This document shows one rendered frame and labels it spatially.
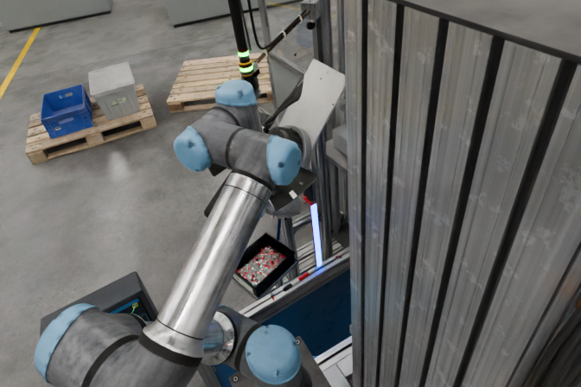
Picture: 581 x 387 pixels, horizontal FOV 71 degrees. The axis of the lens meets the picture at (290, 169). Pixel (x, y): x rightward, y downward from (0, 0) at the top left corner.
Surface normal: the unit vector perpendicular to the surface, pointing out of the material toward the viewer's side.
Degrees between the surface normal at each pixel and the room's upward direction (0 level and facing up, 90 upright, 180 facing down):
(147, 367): 31
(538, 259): 90
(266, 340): 7
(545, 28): 0
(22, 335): 0
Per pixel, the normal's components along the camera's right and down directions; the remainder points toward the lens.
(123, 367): -0.26, -0.70
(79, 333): -0.02, -0.86
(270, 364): 0.00, -0.73
